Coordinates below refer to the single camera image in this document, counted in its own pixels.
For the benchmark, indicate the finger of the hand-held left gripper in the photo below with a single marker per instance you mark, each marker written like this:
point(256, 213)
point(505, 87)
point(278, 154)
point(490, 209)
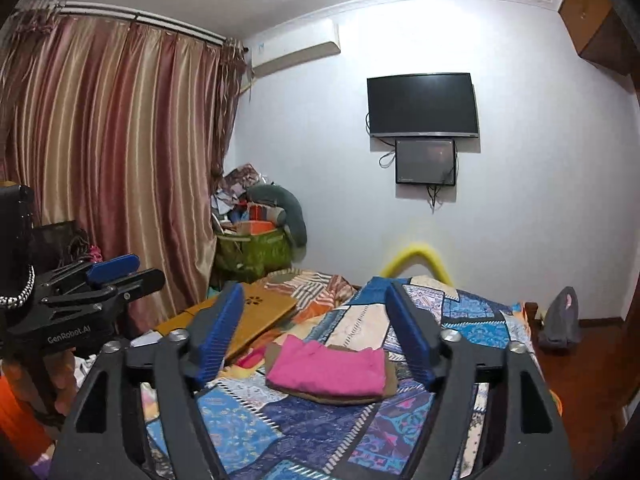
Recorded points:
point(135, 285)
point(112, 269)

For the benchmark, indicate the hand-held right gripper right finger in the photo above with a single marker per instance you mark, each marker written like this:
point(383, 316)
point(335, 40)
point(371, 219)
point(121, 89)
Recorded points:
point(407, 335)

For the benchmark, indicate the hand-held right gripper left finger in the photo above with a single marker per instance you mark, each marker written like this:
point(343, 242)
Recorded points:
point(220, 335)

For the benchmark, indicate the olive green pants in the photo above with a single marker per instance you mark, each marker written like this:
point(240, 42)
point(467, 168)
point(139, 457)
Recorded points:
point(390, 387)

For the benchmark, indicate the pink pants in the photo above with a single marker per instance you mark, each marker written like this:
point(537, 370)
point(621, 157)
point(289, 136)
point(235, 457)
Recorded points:
point(325, 367)

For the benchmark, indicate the wooden lap desk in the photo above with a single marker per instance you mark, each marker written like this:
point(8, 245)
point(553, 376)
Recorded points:
point(260, 315)

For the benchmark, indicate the green storage box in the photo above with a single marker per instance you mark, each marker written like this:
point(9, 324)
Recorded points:
point(255, 257)

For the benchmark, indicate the orange striped cloth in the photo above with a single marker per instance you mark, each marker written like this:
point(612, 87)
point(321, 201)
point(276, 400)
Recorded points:
point(320, 290)

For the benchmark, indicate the striped red gold curtain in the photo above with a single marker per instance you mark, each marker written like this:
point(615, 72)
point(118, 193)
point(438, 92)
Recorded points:
point(110, 160)

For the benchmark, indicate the blue patchwork blanket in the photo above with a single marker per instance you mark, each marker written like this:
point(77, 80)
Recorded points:
point(310, 435)

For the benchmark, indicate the pile of papers and boxes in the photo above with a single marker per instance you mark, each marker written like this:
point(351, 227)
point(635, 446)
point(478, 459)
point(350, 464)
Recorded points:
point(237, 185)

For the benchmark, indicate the grey long pillow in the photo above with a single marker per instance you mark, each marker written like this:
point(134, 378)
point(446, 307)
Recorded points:
point(292, 210)

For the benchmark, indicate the grey bag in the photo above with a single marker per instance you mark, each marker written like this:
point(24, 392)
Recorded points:
point(561, 322)

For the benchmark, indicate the white air conditioner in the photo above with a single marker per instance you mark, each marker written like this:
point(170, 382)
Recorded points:
point(295, 45)

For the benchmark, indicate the wooden overhead cabinet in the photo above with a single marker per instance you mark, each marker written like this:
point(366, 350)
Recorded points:
point(595, 15)

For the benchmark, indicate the wooden bed post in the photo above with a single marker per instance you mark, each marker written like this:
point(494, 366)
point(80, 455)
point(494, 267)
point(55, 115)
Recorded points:
point(531, 315)

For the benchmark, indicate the small black wall monitor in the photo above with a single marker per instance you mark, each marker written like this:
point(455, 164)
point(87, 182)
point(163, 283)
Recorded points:
point(425, 160)

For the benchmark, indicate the black wall television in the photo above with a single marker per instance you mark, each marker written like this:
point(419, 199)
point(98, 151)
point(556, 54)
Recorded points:
point(422, 105)

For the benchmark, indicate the white curtain rail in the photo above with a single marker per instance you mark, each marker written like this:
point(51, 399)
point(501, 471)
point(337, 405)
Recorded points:
point(125, 17)

